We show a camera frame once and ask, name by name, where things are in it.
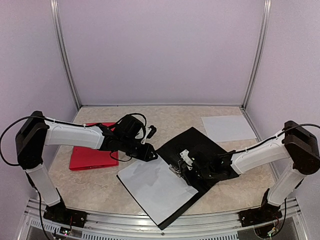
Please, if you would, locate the aluminium frame post right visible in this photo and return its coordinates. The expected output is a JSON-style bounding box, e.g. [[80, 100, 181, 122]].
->
[[241, 0, 272, 111]]

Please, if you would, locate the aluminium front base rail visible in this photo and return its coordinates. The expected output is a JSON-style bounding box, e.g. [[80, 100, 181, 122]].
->
[[16, 198, 309, 240]]

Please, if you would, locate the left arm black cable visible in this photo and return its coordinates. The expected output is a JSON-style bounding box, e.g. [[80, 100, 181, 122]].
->
[[0, 116, 46, 166]]

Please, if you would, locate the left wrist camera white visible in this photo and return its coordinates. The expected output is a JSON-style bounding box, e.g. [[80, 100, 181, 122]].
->
[[141, 125, 157, 144]]

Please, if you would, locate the blank white paper sheet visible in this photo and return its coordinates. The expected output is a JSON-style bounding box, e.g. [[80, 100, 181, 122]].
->
[[201, 115, 256, 142]]

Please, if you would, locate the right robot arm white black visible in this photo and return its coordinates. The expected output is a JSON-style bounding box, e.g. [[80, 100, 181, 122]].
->
[[178, 120, 320, 222]]

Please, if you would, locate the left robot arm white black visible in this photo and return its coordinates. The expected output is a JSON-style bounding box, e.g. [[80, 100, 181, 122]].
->
[[15, 110, 158, 223]]

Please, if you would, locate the aluminium frame post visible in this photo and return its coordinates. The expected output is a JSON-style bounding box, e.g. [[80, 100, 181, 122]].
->
[[241, 0, 272, 111], [49, 0, 82, 110]]

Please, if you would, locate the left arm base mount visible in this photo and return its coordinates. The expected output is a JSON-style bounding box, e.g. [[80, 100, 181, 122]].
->
[[43, 202, 88, 228]]

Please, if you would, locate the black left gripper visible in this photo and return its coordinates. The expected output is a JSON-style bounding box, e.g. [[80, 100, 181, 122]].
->
[[120, 136, 159, 162]]

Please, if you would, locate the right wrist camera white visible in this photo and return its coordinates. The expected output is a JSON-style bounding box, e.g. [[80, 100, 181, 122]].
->
[[180, 149, 193, 168]]

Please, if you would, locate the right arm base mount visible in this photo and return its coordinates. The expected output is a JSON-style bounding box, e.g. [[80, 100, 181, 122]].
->
[[238, 206, 283, 227]]

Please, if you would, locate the red clip file folder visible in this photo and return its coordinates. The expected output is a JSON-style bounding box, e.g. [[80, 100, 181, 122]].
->
[[65, 129, 119, 171]]

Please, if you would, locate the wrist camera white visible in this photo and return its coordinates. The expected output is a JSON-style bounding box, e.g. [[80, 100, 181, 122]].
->
[[180, 149, 193, 168], [141, 125, 157, 144]]

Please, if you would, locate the black clip file folder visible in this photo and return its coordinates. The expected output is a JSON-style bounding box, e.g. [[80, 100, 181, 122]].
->
[[155, 127, 227, 230]]

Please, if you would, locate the aluminium frame rail back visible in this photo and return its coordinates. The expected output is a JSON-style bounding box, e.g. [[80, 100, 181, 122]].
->
[[80, 103, 243, 108]]

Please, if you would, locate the aluminium frame post left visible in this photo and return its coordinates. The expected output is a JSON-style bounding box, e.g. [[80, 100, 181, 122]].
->
[[49, 0, 82, 110]]

